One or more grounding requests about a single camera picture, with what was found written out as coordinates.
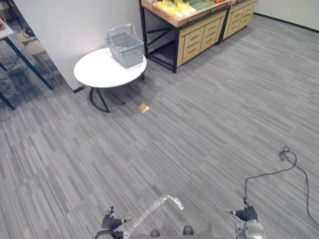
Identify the green packed vegetables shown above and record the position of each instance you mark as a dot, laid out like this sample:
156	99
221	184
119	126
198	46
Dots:
199	3

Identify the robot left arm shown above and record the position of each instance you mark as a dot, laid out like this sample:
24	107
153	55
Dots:
106	234

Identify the beige chair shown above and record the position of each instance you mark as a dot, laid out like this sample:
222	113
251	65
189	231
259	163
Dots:
33	46

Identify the round white side table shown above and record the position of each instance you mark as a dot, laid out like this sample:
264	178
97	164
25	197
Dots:
104	69

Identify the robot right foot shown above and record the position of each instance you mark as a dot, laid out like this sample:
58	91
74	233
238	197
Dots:
188	230

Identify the red vegetables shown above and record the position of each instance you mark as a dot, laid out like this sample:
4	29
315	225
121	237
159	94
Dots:
216	1

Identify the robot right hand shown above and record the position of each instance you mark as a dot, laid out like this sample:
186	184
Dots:
246	213

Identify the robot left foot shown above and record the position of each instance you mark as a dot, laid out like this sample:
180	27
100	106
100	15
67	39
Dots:
154	233

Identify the brass floor socket plate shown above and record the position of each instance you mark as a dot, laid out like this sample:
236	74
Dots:
143	108

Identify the clear bubble-wrapped bar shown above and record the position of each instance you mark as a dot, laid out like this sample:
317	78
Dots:
154	206

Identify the white desk dark legs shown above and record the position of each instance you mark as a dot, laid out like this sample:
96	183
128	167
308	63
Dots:
5	32

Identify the wooden drawer cabinet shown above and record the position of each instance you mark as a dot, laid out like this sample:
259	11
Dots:
239	17

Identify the grey plastic shopping basket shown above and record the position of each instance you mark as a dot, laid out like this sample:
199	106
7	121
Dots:
127	48

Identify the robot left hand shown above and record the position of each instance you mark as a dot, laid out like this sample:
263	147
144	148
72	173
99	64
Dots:
112	221

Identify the yellow packed vegetables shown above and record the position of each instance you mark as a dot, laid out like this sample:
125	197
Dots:
178	11

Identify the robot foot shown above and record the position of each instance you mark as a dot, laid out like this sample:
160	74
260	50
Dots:
154	233
188	230

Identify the wooden produce stand black frame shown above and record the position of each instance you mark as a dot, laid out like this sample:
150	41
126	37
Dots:
194	37

